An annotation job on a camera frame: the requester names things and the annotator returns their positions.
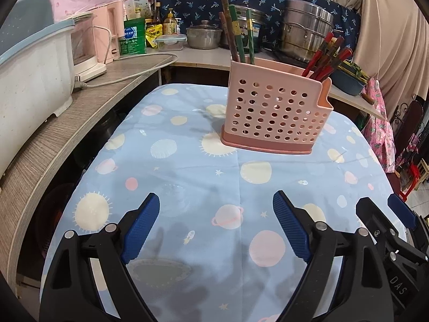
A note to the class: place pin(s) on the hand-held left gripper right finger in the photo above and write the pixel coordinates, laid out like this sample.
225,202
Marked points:
291,228

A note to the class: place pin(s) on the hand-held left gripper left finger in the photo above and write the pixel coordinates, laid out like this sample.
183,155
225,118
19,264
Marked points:
140,228

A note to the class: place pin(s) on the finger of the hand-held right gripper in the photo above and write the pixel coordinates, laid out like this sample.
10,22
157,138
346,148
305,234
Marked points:
402,209
375,221

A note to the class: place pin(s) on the pink perforated utensil holder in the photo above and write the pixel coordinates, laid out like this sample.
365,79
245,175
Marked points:
274,107

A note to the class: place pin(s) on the maroon chopstick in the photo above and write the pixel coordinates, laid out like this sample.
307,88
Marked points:
338,63
226,1
324,53

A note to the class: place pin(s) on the dark brown chopstick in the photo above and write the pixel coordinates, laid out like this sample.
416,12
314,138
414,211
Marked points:
227,37

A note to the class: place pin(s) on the red plastic stool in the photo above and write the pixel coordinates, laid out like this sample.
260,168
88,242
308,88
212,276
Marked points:
410,181

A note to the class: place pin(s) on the small wooden stool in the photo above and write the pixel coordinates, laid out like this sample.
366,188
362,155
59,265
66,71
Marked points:
423,171

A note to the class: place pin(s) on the blue planet-print tablecloth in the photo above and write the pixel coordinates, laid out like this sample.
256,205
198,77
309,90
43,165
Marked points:
207,191

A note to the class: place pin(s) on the pink floral garment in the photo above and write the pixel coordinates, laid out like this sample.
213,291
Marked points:
380,127

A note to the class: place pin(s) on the dark metal chair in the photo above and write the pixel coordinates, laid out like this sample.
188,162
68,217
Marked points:
410,117

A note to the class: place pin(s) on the blue basin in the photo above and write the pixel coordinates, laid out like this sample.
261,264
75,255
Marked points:
350,85

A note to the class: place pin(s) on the black induction cooktop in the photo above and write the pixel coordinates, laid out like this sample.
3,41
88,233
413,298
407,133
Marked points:
288,58

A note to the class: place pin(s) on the beige curtain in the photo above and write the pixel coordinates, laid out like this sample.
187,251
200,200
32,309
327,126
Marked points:
392,33

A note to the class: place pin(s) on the white countertop appliance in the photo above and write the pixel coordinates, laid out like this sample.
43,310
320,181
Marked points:
87,53

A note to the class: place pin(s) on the clear food container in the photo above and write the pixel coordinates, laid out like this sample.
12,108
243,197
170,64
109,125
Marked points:
170,43

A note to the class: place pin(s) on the green canister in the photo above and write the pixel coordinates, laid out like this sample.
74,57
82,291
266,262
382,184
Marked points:
132,38

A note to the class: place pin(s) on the white plastic tub blue lid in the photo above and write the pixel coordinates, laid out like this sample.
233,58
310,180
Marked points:
30,73

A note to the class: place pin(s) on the yellow packet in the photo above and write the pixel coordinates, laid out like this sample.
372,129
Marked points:
154,33

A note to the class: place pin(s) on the pink electric kettle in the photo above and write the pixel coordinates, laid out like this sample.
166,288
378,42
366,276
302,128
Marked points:
112,30

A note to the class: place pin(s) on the steel rice cooker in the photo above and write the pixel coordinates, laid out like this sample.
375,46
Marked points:
259,30

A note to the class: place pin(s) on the small steel pot with lid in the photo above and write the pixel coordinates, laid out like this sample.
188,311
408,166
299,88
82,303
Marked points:
204,37

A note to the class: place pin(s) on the large steel steamer pot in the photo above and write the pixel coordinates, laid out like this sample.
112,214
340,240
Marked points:
305,26

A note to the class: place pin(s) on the yellow pump bottle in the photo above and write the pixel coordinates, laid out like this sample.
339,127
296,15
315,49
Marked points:
170,23

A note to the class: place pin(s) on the dark glass bottle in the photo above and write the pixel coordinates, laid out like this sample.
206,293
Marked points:
157,15

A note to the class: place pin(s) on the white carton box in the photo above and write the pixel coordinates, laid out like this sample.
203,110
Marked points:
137,8

